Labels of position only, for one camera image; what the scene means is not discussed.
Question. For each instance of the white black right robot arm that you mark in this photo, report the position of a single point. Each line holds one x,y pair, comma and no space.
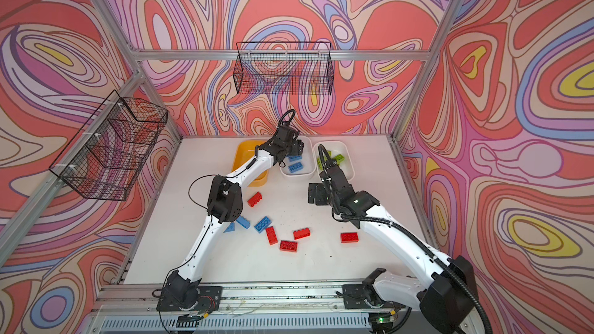
442,288

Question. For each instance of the white middle plastic bin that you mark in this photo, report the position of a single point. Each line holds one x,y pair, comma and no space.
308,161

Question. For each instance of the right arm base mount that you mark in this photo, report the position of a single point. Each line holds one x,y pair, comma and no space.
359,296

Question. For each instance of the black wire basket left wall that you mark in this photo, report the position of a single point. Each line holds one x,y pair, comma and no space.
123,133

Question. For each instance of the green lego brick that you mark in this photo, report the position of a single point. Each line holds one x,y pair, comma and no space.
323,159
338,159

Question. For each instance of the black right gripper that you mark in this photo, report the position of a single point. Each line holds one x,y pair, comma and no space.
319,189

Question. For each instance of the black wire basket back wall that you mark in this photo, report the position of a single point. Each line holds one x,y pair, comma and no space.
284,68

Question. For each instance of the white right plastic bin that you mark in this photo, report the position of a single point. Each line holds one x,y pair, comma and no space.
339,152

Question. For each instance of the white plastic bin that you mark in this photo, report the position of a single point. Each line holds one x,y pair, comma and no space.
339,152
308,161

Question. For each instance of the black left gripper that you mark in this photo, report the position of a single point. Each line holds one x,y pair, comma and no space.
298,148

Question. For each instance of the aluminium rail at front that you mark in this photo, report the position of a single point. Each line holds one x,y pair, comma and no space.
252,307

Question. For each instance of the red lego brick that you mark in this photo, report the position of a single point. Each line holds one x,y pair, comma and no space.
289,246
301,233
349,238
255,199
271,235

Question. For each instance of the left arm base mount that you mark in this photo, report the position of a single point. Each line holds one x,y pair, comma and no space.
179,294

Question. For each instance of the black wire basket wall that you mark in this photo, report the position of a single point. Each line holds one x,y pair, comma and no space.
123,133
284,68

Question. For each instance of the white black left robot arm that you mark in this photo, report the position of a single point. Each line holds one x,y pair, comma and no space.
224,206

